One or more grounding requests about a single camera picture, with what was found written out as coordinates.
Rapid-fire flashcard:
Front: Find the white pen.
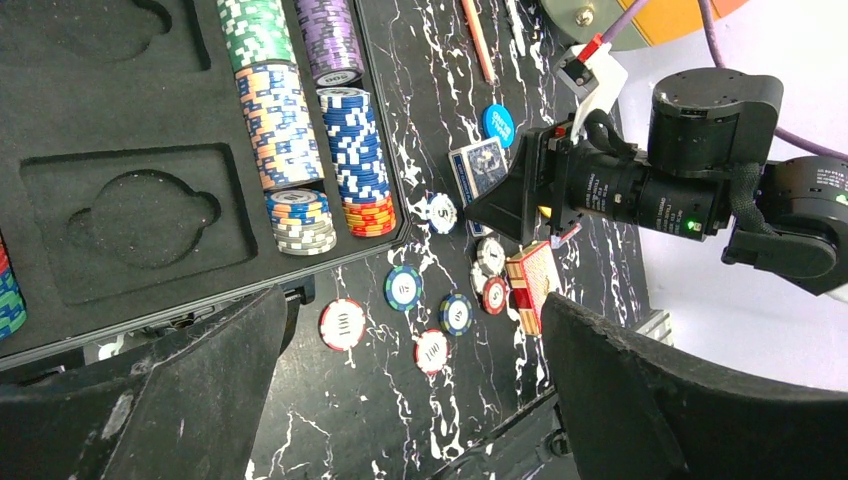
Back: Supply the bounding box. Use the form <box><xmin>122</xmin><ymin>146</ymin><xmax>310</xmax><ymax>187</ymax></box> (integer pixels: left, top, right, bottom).
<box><xmin>504</xmin><ymin>0</ymin><xmax>526</xmax><ymax>57</ymax></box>

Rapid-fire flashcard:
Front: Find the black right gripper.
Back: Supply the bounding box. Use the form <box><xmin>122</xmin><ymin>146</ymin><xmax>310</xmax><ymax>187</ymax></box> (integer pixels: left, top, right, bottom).
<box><xmin>465</xmin><ymin>119</ymin><xmax>731</xmax><ymax>243</ymax></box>

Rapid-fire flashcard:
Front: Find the blue white 5 chip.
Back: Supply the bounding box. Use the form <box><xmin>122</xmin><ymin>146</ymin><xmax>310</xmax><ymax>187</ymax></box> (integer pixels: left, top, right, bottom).
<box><xmin>426</xmin><ymin>193</ymin><xmax>458</xmax><ymax>234</ymax></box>

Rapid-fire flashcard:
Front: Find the purple chip stack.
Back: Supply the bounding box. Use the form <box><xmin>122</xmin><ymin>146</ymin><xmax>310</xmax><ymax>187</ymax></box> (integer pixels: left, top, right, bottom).
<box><xmin>294</xmin><ymin>0</ymin><xmax>364</xmax><ymax>87</ymax></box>

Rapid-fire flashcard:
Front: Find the blue dealer button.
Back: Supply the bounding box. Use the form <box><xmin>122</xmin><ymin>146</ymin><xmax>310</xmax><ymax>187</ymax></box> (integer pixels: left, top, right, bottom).
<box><xmin>481</xmin><ymin>103</ymin><xmax>516</xmax><ymax>149</ymax></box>

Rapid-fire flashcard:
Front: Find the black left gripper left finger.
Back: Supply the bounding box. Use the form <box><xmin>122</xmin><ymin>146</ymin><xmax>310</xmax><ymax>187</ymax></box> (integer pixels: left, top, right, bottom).
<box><xmin>1</xmin><ymin>288</ymin><xmax>287</xmax><ymax>479</ymax></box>

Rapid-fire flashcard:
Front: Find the grey white chip stack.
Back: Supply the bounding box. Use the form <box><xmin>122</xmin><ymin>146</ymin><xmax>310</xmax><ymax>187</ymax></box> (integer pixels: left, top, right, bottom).
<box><xmin>265</xmin><ymin>188</ymin><xmax>338</xmax><ymax>256</ymax></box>

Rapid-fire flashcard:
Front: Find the red poker card deck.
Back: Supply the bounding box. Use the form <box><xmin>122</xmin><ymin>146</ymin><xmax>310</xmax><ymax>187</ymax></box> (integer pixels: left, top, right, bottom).
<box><xmin>505</xmin><ymin>241</ymin><xmax>563</xmax><ymax>336</ymax></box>

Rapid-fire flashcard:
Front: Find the grey white 1 chip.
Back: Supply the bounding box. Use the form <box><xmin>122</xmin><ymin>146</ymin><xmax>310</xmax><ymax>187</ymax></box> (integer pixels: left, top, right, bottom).
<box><xmin>477</xmin><ymin>237</ymin><xmax>506</xmax><ymax>276</ymax></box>

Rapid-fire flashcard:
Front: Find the black poker set case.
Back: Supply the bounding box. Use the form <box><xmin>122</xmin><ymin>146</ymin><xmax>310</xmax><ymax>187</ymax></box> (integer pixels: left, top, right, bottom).
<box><xmin>1</xmin><ymin>1</ymin><xmax>410</xmax><ymax>371</ymax></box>

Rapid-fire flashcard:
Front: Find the orange pencil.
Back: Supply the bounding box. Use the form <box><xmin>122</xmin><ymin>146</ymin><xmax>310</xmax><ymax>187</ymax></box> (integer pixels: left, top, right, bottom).
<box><xmin>461</xmin><ymin>0</ymin><xmax>496</xmax><ymax>85</ymax></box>

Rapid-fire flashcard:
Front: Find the green blue 50 chip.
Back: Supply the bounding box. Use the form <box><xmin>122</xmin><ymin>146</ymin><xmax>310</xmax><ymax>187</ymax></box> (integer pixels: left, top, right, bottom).
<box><xmin>439</xmin><ymin>293</ymin><xmax>473</xmax><ymax>336</ymax></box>
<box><xmin>384</xmin><ymin>265</ymin><xmax>423</xmax><ymax>312</ymax></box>

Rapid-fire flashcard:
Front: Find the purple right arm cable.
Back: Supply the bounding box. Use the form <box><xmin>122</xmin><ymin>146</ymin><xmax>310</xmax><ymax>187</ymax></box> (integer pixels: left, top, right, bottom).
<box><xmin>599</xmin><ymin>0</ymin><xmax>848</xmax><ymax>162</ymax></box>

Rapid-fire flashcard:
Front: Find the red 5 chip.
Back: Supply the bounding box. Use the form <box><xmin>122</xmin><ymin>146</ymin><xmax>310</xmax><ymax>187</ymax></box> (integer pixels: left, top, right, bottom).
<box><xmin>482</xmin><ymin>276</ymin><xmax>508</xmax><ymax>315</ymax></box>

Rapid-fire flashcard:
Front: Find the round drawer cabinet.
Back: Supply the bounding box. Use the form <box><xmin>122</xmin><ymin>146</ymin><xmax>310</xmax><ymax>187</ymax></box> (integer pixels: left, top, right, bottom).
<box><xmin>539</xmin><ymin>0</ymin><xmax>703</xmax><ymax>51</ymax></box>

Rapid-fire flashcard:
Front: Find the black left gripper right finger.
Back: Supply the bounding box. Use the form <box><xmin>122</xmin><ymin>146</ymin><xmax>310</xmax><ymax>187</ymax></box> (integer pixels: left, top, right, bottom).
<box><xmin>541</xmin><ymin>293</ymin><xmax>847</xmax><ymax>479</ymax></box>

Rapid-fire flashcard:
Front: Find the orange blue chip stack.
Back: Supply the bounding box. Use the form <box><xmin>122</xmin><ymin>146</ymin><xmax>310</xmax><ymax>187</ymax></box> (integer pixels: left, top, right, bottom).
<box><xmin>234</xmin><ymin>62</ymin><xmax>324</xmax><ymax>191</ymax></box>

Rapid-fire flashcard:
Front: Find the blue poker card deck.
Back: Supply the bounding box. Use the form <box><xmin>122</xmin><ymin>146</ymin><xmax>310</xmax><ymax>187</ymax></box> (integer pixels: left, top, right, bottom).
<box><xmin>448</xmin><ymin>138</ymin><xmax>508</xmax><ymax>208</ymax></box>

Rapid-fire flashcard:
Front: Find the orange red chip stack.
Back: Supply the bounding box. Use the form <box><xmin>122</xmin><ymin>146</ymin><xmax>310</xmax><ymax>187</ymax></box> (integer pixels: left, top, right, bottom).
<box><xmin>342</xmin><ymin>197</ymin><xmax>397</xmax><ymax>237</ymax></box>

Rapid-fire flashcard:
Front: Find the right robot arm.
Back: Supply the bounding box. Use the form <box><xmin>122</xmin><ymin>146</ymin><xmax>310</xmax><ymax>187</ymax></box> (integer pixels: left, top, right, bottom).
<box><xmin>465</xmin><ymin>67</ymin><xmax>847</xmax><ymax>296</ymax></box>

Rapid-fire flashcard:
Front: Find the red white 100 chip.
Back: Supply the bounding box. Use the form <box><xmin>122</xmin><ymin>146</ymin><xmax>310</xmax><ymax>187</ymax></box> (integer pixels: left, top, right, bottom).
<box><xmin>413</xmin><ymin>329</ymin><xmax>449</xmax><ymax>375</ymax></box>
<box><xmin>319</xmin><ymin>298</ymin><xmax>366</xmax><ymax>351</ymax></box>

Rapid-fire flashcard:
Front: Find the blue white chip stack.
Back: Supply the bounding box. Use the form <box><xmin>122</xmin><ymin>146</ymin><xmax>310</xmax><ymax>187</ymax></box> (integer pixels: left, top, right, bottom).
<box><xmin>317</xmin><ymin>87</ymin><xmax>390</xmax><ymax>204</ymax></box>

